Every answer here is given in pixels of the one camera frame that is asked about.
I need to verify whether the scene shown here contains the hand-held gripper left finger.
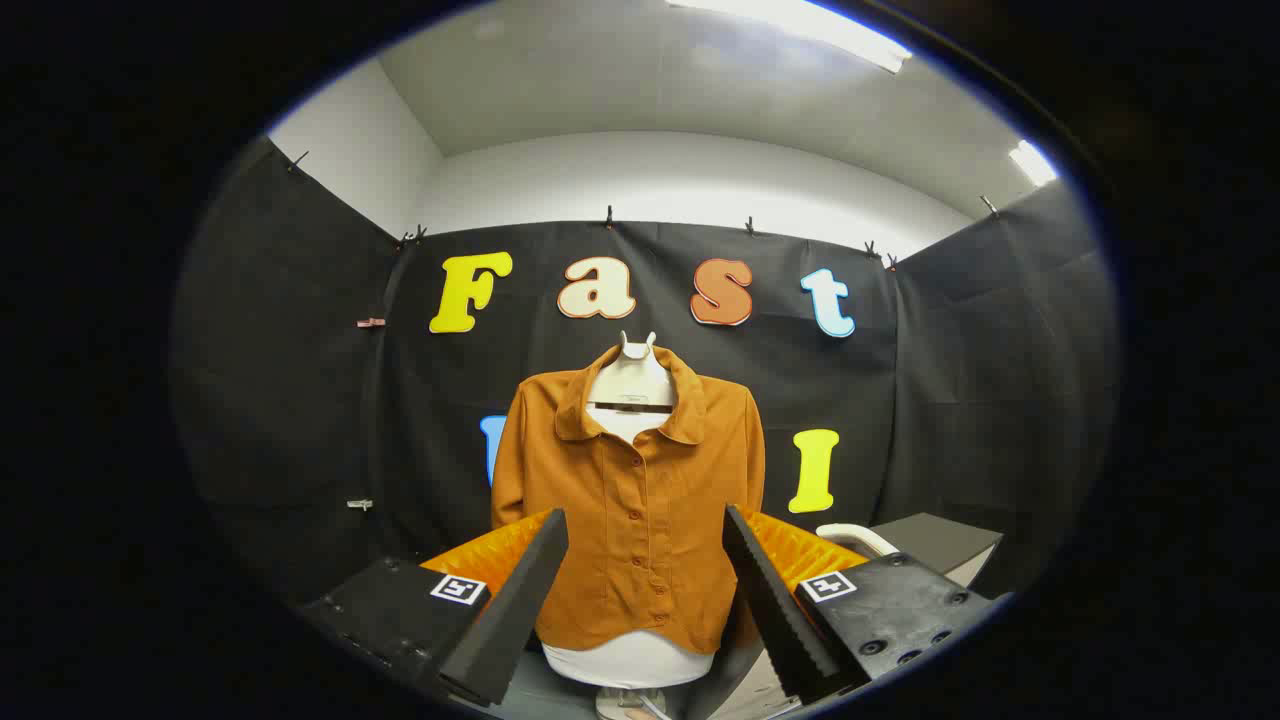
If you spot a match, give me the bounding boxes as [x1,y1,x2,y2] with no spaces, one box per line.
[300,508,569,707]

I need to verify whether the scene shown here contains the black backdrop cloth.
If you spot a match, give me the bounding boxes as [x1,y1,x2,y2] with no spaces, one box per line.
[170,135,1119,611]

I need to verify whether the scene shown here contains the long ceiling light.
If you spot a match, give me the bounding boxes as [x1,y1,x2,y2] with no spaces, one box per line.
[665,0,913,75]

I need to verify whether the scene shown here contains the white garment steamer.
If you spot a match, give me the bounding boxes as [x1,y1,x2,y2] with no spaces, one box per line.
[816,523,901,559]

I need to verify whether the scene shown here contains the white mannequin torso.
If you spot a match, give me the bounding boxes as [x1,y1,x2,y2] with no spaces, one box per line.
[540,330,716,691]

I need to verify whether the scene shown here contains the brown button shirt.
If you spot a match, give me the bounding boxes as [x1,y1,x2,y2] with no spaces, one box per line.
[490,345,767,656]

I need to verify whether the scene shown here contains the grey side table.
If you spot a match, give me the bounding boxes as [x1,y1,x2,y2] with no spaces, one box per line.
[870,512,1004,591]

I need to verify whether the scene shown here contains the small ceiling light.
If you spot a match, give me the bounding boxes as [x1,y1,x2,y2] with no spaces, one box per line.
[1008,140,1059,188]

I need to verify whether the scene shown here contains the row of black clips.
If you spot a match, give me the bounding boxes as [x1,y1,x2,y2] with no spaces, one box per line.
[288,150,1001,273]

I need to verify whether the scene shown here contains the white mannequin stand base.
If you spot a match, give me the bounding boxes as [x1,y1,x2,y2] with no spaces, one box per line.
[595,686,671,720]

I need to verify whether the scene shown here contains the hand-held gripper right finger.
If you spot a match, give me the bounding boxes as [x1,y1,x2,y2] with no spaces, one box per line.
[724,504,1001,704]

